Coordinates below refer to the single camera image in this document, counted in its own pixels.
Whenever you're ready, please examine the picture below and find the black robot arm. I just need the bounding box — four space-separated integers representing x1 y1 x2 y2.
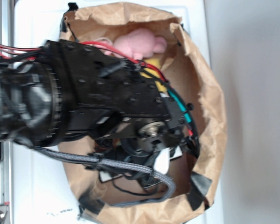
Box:
0 41 200 190

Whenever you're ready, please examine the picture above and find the yellow sponge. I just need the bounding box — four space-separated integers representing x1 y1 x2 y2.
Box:
140 58 167 95

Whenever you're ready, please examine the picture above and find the pink plush toy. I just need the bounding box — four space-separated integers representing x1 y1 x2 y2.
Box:
96 28 168 60

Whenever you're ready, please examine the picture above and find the grey braided cable sleeve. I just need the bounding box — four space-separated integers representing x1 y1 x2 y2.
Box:
35 146 176 207

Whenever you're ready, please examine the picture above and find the red wire bundle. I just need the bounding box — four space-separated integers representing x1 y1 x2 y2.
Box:
0 41 168 84

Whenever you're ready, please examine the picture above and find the brown paper bag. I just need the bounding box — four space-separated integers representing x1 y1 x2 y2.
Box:
58 2 227 224

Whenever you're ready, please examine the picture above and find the aluminium frame rail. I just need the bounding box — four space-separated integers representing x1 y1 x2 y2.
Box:
0 0 14 223

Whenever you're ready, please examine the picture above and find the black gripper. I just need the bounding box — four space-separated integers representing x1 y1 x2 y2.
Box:
95 130 196 194

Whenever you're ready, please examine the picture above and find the metal corner bracket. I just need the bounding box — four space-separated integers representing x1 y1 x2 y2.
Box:
0 205 10 224

